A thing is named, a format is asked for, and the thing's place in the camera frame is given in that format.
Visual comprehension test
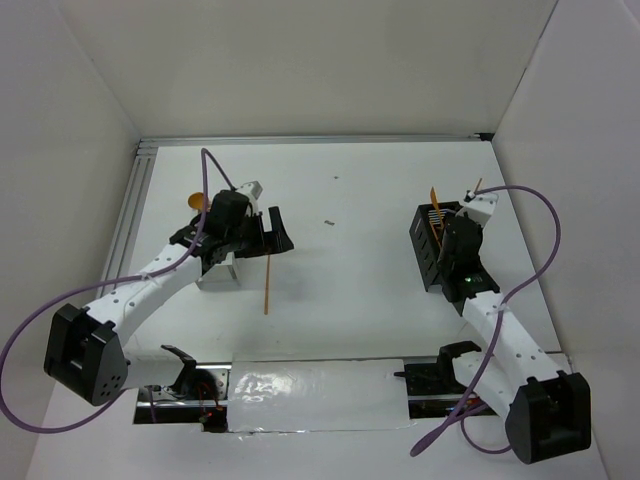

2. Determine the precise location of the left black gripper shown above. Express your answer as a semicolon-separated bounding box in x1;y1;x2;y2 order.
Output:
226;206;293;259

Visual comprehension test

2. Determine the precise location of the orange fork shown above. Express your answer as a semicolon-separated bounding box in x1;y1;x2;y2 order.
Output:
430;187;443;224

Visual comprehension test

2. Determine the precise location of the orange spoon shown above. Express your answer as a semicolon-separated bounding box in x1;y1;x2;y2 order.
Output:
187;192;207;211

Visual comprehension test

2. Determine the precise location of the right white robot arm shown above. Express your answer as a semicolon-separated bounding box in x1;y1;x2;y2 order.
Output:
436;207;591;464

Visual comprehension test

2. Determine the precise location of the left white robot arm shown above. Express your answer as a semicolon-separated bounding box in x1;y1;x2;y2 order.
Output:
44;181;294;406

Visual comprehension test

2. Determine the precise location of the black utensil container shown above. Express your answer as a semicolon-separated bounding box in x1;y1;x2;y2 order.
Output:
409;202;461;291

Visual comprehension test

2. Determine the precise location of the white utensil container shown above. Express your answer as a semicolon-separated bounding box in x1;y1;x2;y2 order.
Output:
196;253;241;292

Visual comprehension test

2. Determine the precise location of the white tape sheet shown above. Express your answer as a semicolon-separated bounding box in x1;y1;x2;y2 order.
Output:
227;359;412;433

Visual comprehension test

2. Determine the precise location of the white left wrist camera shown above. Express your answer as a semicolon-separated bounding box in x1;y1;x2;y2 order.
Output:
236;180;263;216

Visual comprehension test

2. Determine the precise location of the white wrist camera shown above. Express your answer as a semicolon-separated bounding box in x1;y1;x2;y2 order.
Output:
236;180;263;216
456;191;499;228

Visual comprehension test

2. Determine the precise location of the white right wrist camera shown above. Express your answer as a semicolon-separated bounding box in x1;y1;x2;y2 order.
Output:
456;191;499;228

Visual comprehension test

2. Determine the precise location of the aluminium rail at back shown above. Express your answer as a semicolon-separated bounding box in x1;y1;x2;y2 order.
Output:
139;132;495;149

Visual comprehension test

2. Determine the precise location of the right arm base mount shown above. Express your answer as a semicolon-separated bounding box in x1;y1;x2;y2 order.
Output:
394;361;466;419

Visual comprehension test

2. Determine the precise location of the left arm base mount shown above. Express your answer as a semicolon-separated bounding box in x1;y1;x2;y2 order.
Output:
133;363;232;433

